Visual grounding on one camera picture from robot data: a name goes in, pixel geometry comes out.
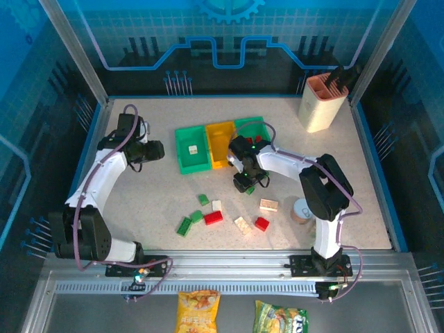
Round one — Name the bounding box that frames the long cream lego brick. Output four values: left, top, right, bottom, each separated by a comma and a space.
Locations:
234, 216, 253, 236

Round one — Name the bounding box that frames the long red lego brick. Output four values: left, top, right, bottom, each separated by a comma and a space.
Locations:
203, 210, 223, 226

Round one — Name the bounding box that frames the long green lego brick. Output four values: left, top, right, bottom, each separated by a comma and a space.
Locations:
176, 216, 194, 237

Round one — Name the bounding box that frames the yellow plastic bin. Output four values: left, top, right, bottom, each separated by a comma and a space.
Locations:
204, 120, 239, 171

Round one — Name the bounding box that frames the green plastic bin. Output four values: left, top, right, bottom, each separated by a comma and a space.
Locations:
174, 125, 213, 176
234, 115, 274, 148

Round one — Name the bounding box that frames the beige utensil holder pink rim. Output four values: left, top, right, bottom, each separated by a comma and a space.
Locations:
298, 72, 349, 133

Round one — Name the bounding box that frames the small lit circuit board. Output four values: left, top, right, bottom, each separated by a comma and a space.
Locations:
131, 266, 153, 282
317, 281, 348, 301

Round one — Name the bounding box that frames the yellow chips bag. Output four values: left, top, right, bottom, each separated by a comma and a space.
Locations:
175, 289, 222, 333

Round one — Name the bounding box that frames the green chips bag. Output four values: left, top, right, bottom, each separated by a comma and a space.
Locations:
252, 300, 309, 333

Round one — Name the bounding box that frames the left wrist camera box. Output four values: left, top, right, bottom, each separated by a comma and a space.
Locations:
138, 119, 153, 143

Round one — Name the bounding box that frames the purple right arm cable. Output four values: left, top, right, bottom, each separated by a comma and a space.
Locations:
235, 120, 364, 302

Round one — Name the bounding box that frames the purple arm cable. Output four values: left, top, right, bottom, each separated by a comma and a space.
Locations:
72, 103, 174, 300
235, 120, 364, 302

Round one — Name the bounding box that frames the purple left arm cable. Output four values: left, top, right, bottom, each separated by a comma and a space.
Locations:
72, 103, 174, 300

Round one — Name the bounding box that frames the blue table edge rail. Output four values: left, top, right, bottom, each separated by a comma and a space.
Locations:
352, 100, 409, 253
51, 100, 105, 253

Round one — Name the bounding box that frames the aluminium frame rail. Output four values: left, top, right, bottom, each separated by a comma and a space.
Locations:
43, 248, 417, 284

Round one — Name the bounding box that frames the slotted grey cable duct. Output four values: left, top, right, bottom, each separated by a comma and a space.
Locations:
54, 280, 322, 296

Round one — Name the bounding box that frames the aluminium frame post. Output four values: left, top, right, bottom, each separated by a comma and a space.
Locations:
37, 0, 115, 107
348, 0, 416, 105

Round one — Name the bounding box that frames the black utensil handle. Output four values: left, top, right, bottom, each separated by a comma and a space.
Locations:
325, 65, 345, 87

